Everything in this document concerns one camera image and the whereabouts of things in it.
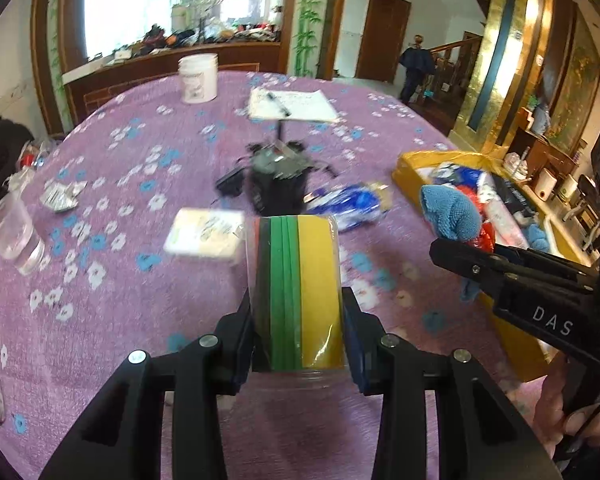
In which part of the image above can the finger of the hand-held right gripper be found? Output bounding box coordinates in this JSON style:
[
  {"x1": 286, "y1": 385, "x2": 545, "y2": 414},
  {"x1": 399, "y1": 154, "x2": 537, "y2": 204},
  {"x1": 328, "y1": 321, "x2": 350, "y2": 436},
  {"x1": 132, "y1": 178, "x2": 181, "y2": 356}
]
[{"x1": 429, "y1": 239, "x2": 598, "y2": 303}]

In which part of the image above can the bamboo painted wall panel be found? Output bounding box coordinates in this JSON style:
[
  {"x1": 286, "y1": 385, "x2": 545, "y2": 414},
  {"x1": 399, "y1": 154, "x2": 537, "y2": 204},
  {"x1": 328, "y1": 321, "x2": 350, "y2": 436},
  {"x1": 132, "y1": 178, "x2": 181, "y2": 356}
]
[
  {"x1": 45, "y1": 0, "x2": 68, "y2": 131},
  {"x1": 287, "y1": 0, "x2": 331, "y2": 78}
]

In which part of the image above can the yellow cardboard box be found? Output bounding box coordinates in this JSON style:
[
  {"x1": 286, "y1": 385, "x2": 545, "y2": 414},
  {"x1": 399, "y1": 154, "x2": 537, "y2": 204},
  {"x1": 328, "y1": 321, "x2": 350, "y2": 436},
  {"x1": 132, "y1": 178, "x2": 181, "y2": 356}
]
[{"x1": 392, "y1": 150, "x2": 600, "y2": 381}]

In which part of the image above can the wooden sideboard cabinet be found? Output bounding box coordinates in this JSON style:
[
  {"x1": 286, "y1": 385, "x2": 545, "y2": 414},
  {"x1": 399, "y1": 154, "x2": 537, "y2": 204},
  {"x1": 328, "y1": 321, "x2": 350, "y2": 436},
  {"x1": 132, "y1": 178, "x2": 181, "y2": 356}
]
[{"x1": 62, "y1": 40, "x2": 286, "y2": 126}]

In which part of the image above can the blue cloth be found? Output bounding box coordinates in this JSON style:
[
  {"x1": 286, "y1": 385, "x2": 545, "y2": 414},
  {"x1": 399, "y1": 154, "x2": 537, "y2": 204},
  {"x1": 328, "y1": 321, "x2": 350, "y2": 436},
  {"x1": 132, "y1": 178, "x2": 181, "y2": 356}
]
[{"x1": 522, "y1": 224, "x2": 551, "y2": 253}]

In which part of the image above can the navy white packet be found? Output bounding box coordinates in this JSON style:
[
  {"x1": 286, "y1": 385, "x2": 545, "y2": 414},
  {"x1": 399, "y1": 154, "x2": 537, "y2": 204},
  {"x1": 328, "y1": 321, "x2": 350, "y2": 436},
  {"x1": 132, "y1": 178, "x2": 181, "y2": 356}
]
[{"x1": 427, "y1": 162, "x2": 486, "y2": 188}]

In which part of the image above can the blue crinkly packet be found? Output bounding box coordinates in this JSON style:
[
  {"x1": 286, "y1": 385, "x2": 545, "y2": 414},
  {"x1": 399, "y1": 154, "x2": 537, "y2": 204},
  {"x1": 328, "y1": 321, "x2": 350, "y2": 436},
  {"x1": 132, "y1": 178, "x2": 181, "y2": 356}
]
[{"x1": 305, "y1": 182, "x2": 392, "y2": 233}]

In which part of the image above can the small black clip device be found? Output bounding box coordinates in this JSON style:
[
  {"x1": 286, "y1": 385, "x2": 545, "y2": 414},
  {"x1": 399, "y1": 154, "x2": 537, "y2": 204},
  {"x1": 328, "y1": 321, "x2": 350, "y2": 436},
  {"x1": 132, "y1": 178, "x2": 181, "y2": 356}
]
[{"x1": 216, "y1": 165, "x2": 253, "y2": 198}]

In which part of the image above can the black electric motor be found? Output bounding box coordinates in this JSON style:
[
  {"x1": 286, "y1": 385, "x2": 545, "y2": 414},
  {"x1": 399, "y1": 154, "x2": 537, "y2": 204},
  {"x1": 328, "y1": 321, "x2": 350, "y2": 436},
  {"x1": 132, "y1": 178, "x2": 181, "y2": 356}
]
[{"x1": 247, "y1": 120, "x2": 313, "y2": 216}]

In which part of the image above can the blue towel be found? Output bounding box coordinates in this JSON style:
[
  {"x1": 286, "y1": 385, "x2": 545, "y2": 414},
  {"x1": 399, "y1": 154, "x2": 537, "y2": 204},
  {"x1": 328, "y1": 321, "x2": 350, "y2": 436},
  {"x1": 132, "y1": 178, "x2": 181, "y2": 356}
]
[{"x1": 419, "y1": 184, "x2": 487, "y2": 303}]

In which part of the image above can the clear plastic cup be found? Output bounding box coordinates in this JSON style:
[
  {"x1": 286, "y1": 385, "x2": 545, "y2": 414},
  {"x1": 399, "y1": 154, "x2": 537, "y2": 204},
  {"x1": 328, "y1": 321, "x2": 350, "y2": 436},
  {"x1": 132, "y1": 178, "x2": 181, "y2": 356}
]
[{"x1": 0, "y1": 191, "x2": 46, "y2": 276}]

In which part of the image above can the white plastic jar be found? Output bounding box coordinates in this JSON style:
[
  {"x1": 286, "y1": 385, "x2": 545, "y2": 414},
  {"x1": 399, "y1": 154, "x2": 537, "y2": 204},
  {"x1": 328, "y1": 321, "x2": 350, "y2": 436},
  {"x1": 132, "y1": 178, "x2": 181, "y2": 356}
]
[{"x1": 178, "y1": 54, "x2": 218, "y2": 105}]

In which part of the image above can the black backpack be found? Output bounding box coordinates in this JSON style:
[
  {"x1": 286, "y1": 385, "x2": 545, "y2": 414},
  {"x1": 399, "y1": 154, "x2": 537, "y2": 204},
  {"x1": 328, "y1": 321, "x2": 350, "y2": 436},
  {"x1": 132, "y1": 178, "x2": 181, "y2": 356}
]
[{"x1": 0, "y1": 116, "x2": 35, "y2": 213}]

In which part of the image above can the golden pillar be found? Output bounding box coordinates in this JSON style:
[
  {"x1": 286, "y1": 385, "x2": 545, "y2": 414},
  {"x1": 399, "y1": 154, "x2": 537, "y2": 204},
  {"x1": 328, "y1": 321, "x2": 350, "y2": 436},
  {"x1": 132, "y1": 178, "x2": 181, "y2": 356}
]
[{"x1": 455, "y1": 0, "x2": 556, "y2": 156}]

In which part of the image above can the person's right hand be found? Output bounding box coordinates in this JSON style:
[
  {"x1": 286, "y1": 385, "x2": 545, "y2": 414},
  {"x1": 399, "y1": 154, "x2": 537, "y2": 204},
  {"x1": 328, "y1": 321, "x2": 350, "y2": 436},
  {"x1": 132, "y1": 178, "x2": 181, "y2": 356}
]
[{"x1": 532, "y1": 355, "x2": 600, "y2": 443}]

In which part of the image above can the white tissue packet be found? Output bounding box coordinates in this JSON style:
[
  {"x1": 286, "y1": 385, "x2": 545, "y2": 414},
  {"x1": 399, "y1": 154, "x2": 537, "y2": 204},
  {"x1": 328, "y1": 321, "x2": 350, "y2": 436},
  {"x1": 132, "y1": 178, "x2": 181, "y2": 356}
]
[{"x1": 163, "y1": 208, "x2": 245, "y2": 261}]

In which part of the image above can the white paper notebook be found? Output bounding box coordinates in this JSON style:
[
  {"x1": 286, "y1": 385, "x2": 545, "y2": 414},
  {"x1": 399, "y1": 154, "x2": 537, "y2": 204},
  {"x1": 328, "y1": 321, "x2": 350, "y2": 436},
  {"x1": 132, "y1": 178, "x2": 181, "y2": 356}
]
[{"x1": 247, "y1": 89, "x2": 340, "y2": 123}]

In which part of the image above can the brown wooden door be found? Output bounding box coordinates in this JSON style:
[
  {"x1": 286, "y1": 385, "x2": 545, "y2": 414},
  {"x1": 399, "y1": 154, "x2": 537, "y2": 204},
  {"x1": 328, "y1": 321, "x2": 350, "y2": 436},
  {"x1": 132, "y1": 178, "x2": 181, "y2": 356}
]
[{"x1": 355, "y1": 0, "x2": 412, "y2": 83}]

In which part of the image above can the black pen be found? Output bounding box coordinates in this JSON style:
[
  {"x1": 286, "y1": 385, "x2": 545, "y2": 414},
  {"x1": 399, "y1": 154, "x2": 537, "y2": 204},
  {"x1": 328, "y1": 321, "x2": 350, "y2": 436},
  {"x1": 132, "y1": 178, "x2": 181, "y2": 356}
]
[{"x1": 266, "y1": 92, "x2": 292, "y2": 117}]

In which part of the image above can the pile of assorted clutter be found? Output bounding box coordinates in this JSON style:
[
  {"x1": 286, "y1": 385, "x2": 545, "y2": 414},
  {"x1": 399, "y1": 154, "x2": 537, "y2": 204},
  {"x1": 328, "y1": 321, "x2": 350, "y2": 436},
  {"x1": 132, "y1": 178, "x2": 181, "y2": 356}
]
[{"x1": 105, "y1": 15, "x2": 283, "y2": 61}]

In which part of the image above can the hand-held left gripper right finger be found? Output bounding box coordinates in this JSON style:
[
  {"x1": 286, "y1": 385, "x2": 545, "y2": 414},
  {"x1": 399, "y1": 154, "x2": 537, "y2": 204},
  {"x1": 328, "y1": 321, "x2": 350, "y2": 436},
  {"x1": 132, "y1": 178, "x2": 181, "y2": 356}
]
[{"x1": 341, "y1": 287, "x2": 563, "y2": 480}]

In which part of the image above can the large wall mirror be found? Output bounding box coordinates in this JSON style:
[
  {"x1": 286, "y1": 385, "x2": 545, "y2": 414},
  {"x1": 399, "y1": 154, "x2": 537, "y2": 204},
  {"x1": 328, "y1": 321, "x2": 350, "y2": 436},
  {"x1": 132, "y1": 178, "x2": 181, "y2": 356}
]
[{"x1": 82, "y1": 0, "x2": 286, "y2": 61}]

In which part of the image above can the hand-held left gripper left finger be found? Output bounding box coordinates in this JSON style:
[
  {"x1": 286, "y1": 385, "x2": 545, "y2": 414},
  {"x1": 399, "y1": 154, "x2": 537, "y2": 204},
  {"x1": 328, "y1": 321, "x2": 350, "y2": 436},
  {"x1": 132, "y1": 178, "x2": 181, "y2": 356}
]
[{"x1": 39, "y1": 290, "x2": 256, "y2": 480}]

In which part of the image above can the wooden stair railing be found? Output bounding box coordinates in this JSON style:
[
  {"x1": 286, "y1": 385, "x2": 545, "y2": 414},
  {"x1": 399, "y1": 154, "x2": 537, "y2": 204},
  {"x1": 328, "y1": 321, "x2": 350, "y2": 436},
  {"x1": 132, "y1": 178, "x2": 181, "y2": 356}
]
[{"x1": 427, "y1": 32, "x2": 483, "y2": 106}]

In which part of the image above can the black snack packet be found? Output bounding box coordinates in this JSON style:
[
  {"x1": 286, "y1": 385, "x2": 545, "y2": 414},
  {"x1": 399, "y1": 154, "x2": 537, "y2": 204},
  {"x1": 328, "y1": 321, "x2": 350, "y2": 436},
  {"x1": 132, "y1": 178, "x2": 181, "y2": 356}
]
[{"x1": 495, "y1": 175, "x2": 537, "y2": 218}]

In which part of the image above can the green yellow sponge pack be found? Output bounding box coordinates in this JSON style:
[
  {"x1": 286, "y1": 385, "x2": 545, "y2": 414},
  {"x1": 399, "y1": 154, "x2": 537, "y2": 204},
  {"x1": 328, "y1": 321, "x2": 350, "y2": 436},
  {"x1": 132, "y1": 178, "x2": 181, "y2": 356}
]
[{"x1": 245, "y1": 214, "x2": 346, "y2": 391}]

